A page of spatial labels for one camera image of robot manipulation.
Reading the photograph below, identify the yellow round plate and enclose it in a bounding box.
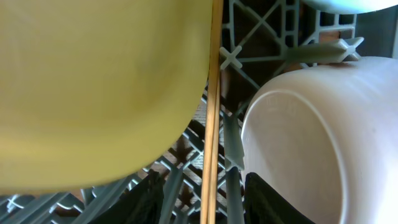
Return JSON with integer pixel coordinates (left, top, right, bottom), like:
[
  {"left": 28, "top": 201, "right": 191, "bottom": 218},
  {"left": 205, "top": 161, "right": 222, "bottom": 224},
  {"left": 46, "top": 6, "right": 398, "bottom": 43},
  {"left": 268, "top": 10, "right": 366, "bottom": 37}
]
[{"left": 1, "top": 0, "right": 212, "bottom": 194}]

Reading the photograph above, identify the light blue bowl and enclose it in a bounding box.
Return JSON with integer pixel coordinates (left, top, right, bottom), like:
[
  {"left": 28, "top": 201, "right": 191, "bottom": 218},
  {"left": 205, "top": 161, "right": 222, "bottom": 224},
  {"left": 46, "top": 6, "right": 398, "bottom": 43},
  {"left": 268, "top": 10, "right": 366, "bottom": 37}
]
[{"left": 303, "top": 0, "right": 397, "bottom": 14}]

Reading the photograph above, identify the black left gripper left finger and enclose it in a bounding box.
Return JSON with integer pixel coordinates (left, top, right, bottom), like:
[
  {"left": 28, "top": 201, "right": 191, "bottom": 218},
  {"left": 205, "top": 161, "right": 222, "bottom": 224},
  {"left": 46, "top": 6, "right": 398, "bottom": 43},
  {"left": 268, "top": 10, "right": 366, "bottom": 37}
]
[{"left": 89, "top": 170, "right": 164, "bottom": 224}]

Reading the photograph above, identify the pink white bowl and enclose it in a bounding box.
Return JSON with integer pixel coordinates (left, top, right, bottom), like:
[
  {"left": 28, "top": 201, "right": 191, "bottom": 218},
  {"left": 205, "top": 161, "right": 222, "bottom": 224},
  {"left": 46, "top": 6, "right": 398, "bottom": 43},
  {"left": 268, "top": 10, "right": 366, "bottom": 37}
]
[{"left": 241, "top": 57, "right": 397, "bottom": 223}]

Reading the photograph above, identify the wooden chopstick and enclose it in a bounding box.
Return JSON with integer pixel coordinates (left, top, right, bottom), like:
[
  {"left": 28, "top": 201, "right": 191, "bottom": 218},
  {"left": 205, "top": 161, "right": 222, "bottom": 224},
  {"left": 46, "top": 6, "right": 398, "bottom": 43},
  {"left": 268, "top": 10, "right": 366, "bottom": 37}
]
[
  {"left": 200, "top": 0, "right": 223, "bottom": 224},
  {"left": 206, "top": 77, "right": 220, "bottom": 223}
]

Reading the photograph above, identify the grey plastic dish rack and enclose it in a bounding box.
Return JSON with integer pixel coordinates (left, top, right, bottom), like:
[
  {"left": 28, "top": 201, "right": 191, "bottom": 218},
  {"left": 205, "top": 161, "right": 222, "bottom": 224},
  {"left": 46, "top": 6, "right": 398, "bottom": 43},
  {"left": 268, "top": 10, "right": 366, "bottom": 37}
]
[{"left": 1, "top": 1, "right": 397, "bottom": 223}]

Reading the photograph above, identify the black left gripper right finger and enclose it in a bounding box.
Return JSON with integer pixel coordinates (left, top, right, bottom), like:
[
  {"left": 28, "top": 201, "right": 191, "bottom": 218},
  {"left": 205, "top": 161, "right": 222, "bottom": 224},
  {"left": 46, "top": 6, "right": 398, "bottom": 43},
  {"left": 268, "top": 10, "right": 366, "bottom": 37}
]
[{"left": 244, "top": 172, "right": 315, "bottom": 224}]

